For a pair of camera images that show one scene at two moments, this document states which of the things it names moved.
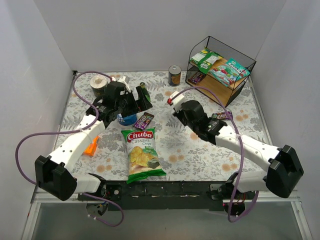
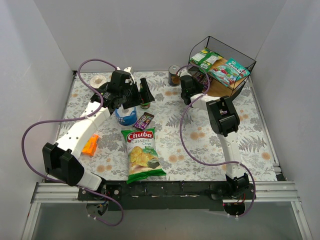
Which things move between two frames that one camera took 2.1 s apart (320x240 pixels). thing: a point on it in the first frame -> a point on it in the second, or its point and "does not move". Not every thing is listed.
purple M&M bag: (144, 121) does not move
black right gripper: (178, 114) -> (186, 81)
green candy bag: (204, 59) does not move
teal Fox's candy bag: (228, 73) does not move
